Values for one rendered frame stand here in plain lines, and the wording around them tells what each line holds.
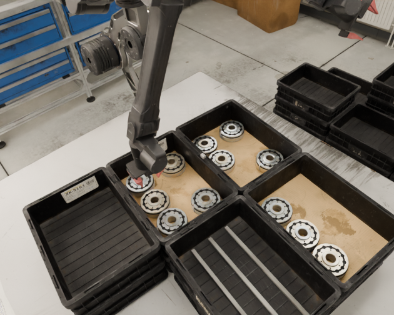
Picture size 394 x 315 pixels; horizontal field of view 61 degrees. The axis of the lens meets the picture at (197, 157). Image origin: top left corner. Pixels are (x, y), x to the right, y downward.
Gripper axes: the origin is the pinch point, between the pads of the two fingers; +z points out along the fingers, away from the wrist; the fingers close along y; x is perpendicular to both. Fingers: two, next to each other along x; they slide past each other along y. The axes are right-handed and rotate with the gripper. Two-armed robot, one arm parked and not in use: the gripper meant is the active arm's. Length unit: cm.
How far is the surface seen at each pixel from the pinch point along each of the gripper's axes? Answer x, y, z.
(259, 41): 162, 212, 111
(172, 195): -2.8, 6.1, 11.9
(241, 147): 0.0, 40.9, 13.0
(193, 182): -2.5, 15.5, 12.2
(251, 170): -11.6, 36.2, 12.2
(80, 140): 61, -8, 29
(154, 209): -5.8, -2.8, 8.3
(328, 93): 24, 136, 51
